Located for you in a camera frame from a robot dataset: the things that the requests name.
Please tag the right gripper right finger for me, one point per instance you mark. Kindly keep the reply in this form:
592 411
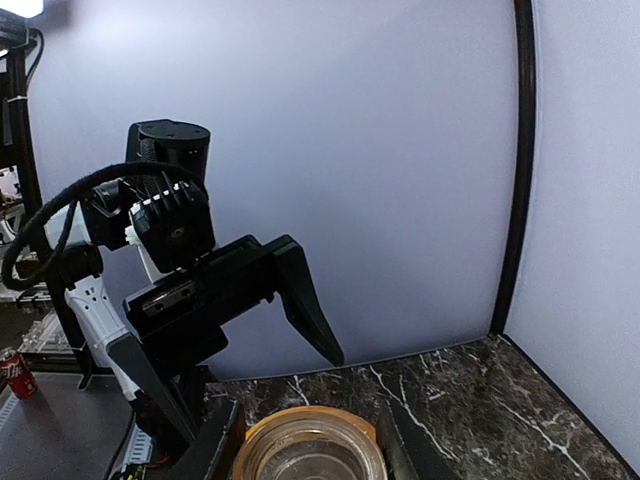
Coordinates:
407 451

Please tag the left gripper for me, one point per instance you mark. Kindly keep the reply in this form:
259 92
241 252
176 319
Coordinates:
179 322

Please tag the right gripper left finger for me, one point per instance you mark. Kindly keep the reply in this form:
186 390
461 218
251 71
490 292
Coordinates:
213 453

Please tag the orange juice bottle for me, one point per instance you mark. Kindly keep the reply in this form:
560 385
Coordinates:
310 442

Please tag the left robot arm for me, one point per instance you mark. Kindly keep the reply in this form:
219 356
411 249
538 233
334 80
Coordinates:
99 270

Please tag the red soda can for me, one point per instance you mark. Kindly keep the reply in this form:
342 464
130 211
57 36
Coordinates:
17 374

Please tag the white slotted cable duct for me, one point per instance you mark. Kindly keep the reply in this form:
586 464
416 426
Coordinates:
139 448

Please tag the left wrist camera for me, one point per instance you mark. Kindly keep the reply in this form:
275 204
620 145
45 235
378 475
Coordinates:
171 229

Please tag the right black frame post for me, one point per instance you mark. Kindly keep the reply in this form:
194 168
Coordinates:
526 133

